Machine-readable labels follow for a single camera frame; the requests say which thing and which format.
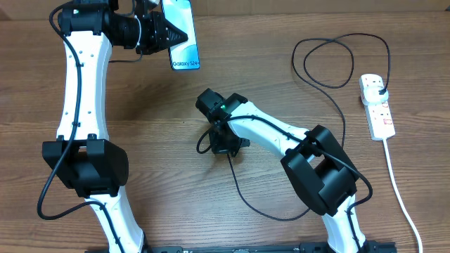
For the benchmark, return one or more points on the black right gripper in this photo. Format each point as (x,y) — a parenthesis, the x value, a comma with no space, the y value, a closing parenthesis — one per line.
(221,148)

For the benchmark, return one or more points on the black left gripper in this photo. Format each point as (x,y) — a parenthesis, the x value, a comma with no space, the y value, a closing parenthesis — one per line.
(160,27)

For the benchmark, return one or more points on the Galaxy S24 smartphone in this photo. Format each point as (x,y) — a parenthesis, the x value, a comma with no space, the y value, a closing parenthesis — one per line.
(184,53)

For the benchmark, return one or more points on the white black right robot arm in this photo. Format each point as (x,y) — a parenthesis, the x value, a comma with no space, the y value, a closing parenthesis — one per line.
(315,163)

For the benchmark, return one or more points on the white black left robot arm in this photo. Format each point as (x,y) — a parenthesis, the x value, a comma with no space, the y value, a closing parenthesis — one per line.
(82,155)

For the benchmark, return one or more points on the white usb charger adapter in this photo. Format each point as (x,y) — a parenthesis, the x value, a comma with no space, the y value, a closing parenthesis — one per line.
(373,95)

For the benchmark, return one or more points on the white power strip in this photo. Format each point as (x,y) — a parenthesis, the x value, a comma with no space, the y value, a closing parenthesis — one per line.
(378,116)

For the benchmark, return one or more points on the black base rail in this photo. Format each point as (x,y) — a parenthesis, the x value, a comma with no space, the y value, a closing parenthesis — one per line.
(305,247)

